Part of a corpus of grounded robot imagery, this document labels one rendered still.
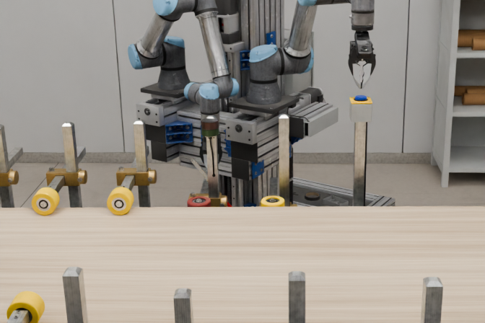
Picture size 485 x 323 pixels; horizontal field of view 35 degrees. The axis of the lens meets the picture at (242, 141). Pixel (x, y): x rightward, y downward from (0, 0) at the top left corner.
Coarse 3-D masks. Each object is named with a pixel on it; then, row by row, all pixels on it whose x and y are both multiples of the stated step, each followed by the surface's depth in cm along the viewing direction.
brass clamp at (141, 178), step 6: (126, 168) 272; (132, 168) 272; (150, 168) 271; (120, 174) 268; (126, 174) 268; (132, 174) 268; (138, 174) 268; (144, 174) 267; (150, 174) 268; (156, 174) 272; (120, 180) 269; (138, 180) 268; (144, 180) 268; (150, 180) 267; (156, 180) 272
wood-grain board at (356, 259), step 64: (0, 256) 224; (64, 256) 223; (128, 256) 222; (192, 256) 221; (256, 256) 220; (320, 256) 219; (384, 256) 218; (448, 256) 218; (0, 320) 191; (64, 320) 190; (128, 320) 190; (256, 320) 188; (320, 320) 187; (384, 320) 187; (448, 320) 186
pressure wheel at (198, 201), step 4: (196, 196) 262; (200, 196) 262; (188, 200) 259; (192, 200) 259; (196, 200) 259; (200, 200) 258; (204, 200) 259; (208, 200) 258; (188, 204) 257; (192, 204) 256; (196, 204) 256; (200, 204) 255; (204, 204) 256; (208, 204) 257
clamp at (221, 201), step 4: (204, 196) 271; (208, 196) 271; (220, 196) 271; (224, 196) 271; (212, 200) 269; (216, 200) 269; (220, 200) 269; (224, 200) 270; (212, 204) 270; (216, 204) 270; (220, 204) 270; (224, 204) 270
